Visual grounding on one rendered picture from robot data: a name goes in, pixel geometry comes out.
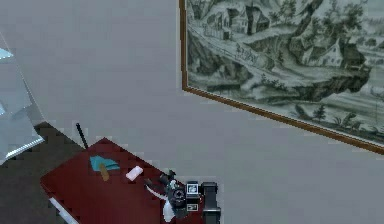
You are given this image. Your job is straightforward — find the teal cloth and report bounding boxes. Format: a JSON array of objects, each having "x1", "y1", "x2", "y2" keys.
[{"x1": 88, "y1": 154, "x2": 121, "y2": 174}]

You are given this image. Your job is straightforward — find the tan oblong piece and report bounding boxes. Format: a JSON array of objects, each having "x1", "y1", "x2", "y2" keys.
[{"x1": 98, "y1": 162, "x2": 111, "y2": 183}]

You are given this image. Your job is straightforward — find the dark red table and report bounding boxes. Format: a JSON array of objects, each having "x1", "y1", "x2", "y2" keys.
[{"x1": 39, "y1": 136, "x2": 208, "y2": 224}]

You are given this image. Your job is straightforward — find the thin black rod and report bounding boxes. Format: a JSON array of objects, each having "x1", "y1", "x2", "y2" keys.
[{"x1": 75, "y1": 122, "x2": 90, "y2": 150}]

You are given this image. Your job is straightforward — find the pale pink soap bar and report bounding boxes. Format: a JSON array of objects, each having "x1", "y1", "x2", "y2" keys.
[{"x1": 125, "y1": 165, "x2": 145, "y2": 182}]

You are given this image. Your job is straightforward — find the brown framed grey landscape picture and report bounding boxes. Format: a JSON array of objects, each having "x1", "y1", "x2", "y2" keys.
[{"x1": 178, "y1": 0, "x2": 384, "y2": 156}]

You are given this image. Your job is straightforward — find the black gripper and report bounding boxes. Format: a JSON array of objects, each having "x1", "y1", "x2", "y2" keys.
[{"x1": 144, "y1": 169, "x2": 188, "y2": 224}]

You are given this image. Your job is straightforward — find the pale glass shelf unit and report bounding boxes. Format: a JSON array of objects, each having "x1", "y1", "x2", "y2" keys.
[{"x1": 0, "y1": 31, "x2": 46, "y2": 166}]

